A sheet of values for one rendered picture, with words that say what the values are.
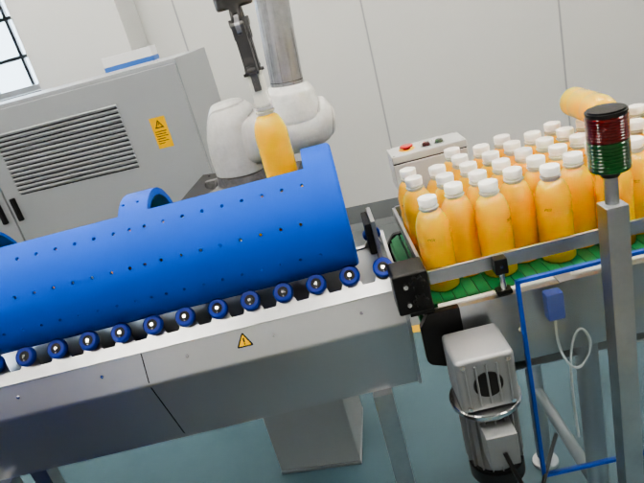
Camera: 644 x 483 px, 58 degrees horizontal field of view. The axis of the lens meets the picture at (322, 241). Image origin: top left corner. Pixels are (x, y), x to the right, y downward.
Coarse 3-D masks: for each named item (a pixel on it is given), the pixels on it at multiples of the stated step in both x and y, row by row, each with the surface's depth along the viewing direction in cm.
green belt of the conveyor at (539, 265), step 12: (396, 240) 155; (636, 240) 123; (396, 252) 150; (408, 252) 146; (588, 252) 124; (528, 264) 125; (540, 264) 124; (552, 264) 123; (564, 264) 122; (480, 276) 126; (516, 276) 122; (456, 288) 124; (468, 288) 123; (480, 288) 121; (492, 288) 120; (432, 300) 122; (444, 300) 121
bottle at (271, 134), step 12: (264, 120) 121; (276, 120) 122; (264, 132) 122; (276, 132) 122; (264, 144) 123; (276, 144) 123; (288, 144) 125; (264, 156) 124; (276, 156) 123; (288, 156) 125; (264, 168) 126; (276, 168) 124; (288, 168) 125
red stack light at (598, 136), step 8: (584, 120) 92; (592, 120) 90; (600, 120) 89; (608, 120) 88; (616, 120) 88; (624, 120) 88; (592, 128) 90; (600, 128) 89; (608, 128) 89; (616, 128) 89; (624, 128) 89; (592, 136) 91; (600, 136) 90; (608, 136) 89; (616, 136) 89; (624, 136) 89; (592, 144) 91; (600, 144) 90; (608, 144) 90
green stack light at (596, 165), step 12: (588, 144) 92; (612, 144) 90; (624, 144) 90; (588, 156) 93; (600, 156) 91; (612, 156) 90; (624, 156) 90; (588, 168) 95; (600, 168) 92; (612, 168) 91; (624, 168) 91
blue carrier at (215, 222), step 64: (256, 192) 120; (320, 192) 119; (0, 256) 123; (64, 256) 121; (128, 256) 120; (192, 256) 120; (256, 256) 121; (320, 256) 123; (0, 320) 124; (64, 320) 125; (128, 320) 131
